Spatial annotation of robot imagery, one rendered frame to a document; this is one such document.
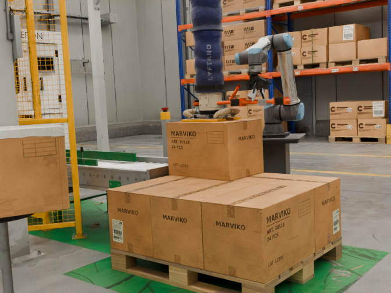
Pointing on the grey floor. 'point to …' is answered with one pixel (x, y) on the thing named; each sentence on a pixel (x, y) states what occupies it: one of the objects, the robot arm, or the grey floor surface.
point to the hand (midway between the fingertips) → (259, 101)
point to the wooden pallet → (177, 270)
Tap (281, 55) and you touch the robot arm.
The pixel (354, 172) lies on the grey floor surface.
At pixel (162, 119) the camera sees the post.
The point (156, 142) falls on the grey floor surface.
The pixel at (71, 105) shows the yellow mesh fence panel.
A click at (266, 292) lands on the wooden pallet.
